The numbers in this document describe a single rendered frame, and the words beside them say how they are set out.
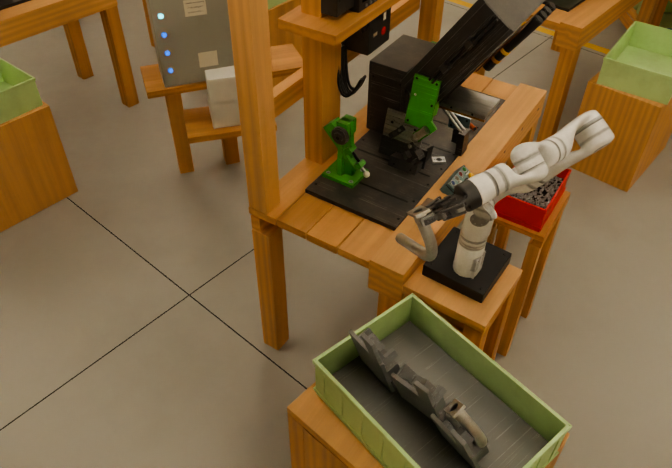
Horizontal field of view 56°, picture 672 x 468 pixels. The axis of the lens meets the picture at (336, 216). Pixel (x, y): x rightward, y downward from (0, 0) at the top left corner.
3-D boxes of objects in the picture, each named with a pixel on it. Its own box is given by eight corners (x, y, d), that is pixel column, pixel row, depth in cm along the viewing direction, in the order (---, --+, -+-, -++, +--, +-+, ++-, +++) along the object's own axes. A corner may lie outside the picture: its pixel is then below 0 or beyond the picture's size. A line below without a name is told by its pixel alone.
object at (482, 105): (498, 105, 267) (500, 99, 265) (483, 123, 257) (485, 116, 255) (416, 79, 283) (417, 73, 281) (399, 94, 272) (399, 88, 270)
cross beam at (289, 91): (419, 9, 318) (421, -9, 312) (258, 131, 236) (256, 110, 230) (410, 6, 320) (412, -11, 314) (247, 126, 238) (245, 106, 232)
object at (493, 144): (540, 116, 325) (547, 90, 315) (400, 303, 231) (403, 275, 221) (514, 107, 331) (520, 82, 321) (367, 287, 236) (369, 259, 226)
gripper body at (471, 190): (462, 176, 160) (430, 193, 158) (478, 180, 152) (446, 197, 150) (471, 202, 162) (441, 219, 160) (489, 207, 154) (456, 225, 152)
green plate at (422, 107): (436, 126, 263) (449, 77, 253) (428, 131, 257) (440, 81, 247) (412, 118, 268) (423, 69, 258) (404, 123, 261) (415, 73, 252)
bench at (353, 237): (511, 224, 375) (545, 94, 316) (387, 413, 281) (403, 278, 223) (407, 183, 403) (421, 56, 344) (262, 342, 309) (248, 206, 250)
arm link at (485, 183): (492, 222, 154) (513, 211, 156) (477, 181, 151) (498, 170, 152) (473, 216, 163) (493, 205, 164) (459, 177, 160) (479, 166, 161)
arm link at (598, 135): (621, 136, 178) (547, 183, 194) (601, 109, 180) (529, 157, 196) (612, 141, 171) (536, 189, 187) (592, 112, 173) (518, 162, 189)
